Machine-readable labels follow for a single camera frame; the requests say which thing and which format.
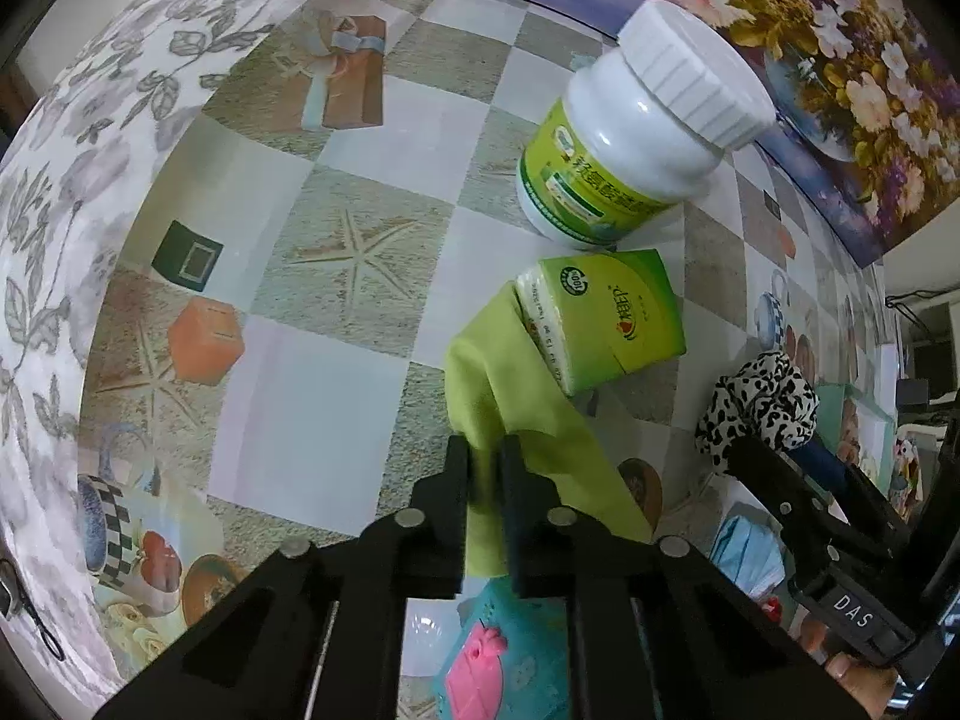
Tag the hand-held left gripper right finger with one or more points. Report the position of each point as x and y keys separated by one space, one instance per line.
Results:
x=525 y=540

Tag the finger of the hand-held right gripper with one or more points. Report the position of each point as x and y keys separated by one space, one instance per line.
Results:
x=862 y=510
x=780 y=495

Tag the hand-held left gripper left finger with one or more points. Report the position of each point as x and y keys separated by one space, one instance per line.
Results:
x=450 y=525

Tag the leopard print cloth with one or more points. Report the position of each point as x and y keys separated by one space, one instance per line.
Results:
x=750 y=405

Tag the clear tray teal rim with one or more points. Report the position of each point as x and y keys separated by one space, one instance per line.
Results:
x=832 y=394

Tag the light green cloth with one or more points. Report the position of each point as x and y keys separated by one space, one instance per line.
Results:
x=525 y=405

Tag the green tissue pack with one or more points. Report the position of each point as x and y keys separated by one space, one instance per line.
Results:
x=615 y=315

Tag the person's right hand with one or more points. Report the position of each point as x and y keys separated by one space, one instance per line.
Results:
x=862 y=682

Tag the blue face mask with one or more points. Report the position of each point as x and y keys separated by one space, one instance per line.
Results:
x=742 y=551

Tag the teal plastic case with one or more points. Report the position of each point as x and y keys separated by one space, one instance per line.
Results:
x=525 y=660

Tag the white bottle green label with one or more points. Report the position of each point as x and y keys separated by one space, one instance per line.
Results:
x=622 y=142

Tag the floral painting canvas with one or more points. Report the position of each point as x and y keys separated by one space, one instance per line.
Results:
x=862 y=52

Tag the grey floral tablecloth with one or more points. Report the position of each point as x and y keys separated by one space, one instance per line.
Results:
x=60 y=165

